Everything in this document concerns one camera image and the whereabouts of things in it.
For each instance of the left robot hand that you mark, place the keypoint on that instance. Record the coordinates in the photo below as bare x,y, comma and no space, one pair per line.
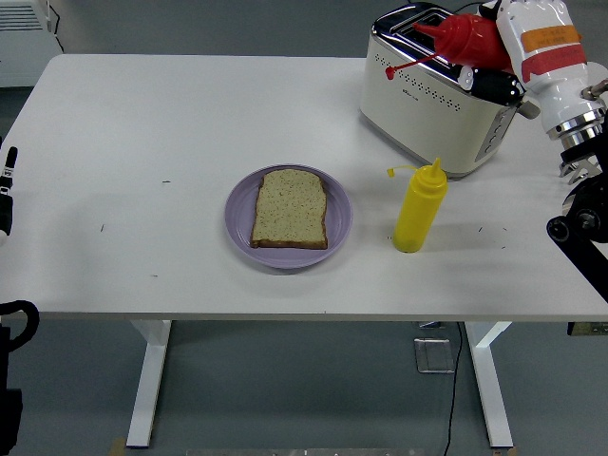
5,209

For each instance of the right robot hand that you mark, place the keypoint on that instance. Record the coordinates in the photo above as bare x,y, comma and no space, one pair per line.
546,62

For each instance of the red squeeze bottle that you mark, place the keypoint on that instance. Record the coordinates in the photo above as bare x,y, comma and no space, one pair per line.
470,40

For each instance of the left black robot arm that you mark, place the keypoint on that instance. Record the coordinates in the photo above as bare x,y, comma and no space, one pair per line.
9,380

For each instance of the slice of bread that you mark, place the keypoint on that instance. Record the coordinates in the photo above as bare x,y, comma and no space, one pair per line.
290,209

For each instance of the silver metal rack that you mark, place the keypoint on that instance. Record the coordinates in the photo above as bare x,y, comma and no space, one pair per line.
582,169

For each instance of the cream and chrome toaster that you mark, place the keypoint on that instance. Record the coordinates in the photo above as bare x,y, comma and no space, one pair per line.
427,123

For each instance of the white ribbed appliance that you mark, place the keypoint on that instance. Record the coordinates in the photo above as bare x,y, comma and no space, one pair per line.
21,43

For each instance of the yellow squeeze bottle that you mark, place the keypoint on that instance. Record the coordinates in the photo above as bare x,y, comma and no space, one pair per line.
418,209

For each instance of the white table leg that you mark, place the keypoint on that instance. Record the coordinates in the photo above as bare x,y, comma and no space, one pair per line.
147,380
491,389

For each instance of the purple plate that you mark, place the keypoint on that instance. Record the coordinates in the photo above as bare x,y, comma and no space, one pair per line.
237,228

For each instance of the black table control box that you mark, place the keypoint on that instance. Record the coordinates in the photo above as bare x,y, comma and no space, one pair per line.
589,328

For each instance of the metal floor socket plate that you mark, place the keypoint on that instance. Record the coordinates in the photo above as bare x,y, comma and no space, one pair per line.
433,356

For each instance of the small grey metal bracket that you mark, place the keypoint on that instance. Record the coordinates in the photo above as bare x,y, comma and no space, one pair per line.
430,325

